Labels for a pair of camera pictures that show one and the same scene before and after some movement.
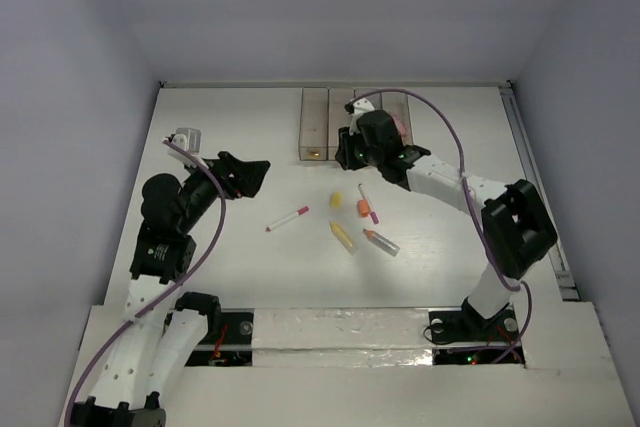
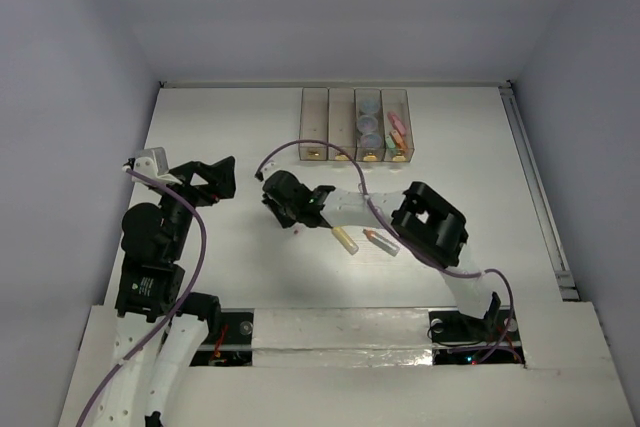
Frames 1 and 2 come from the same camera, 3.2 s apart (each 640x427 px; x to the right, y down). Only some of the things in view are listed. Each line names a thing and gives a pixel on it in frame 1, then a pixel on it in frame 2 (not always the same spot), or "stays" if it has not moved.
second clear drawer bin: [338, 117] stays
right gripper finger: [346, 152] → [281, 214]
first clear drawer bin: [313, 131] stays
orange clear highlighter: [381, 242] stays
